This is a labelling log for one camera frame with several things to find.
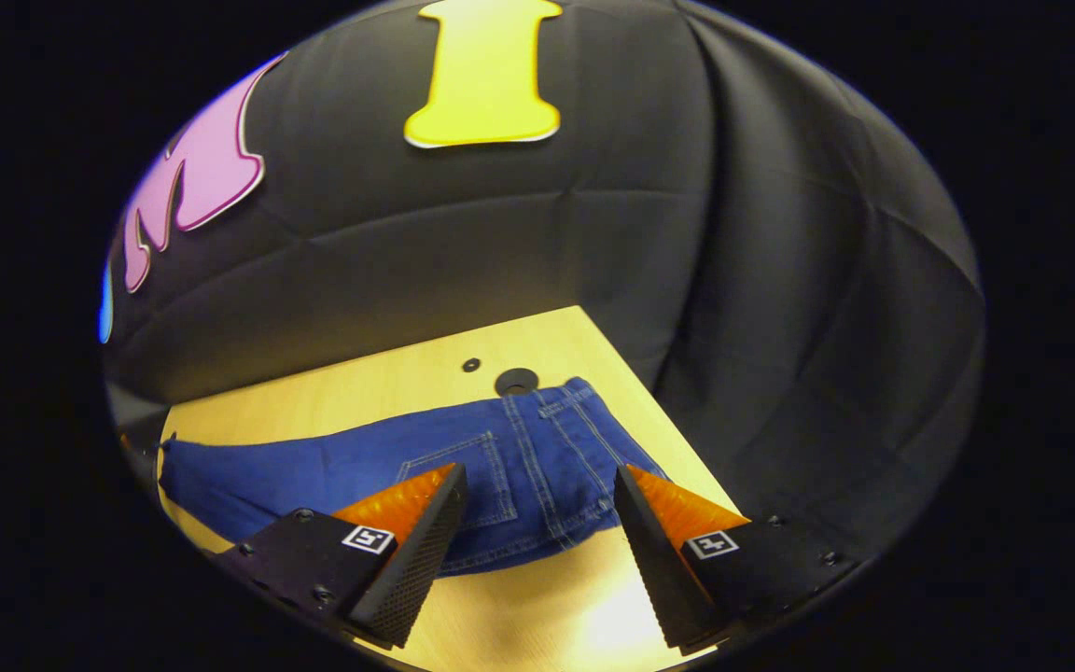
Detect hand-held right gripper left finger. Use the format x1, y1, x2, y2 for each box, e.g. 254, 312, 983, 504
209, 463, 469, 651

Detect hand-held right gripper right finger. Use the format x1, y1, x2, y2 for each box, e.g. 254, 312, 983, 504
613, 463, 867, 652

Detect blue denim jeans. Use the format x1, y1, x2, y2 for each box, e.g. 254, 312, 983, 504
158, 376, 669, 577

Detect black backdrop cloth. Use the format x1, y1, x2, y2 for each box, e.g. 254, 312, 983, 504
99, 0, 986, 561

